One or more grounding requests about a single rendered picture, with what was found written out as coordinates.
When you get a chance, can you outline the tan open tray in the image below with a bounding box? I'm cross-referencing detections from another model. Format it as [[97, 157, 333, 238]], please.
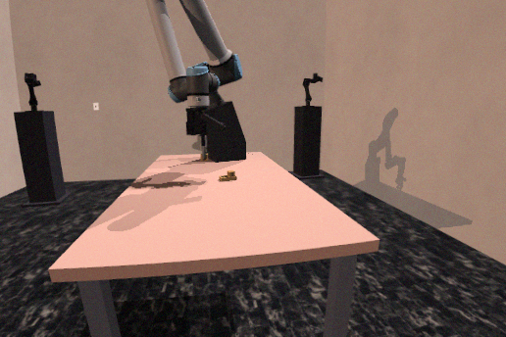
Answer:
[[219, 175, 237, 181]]

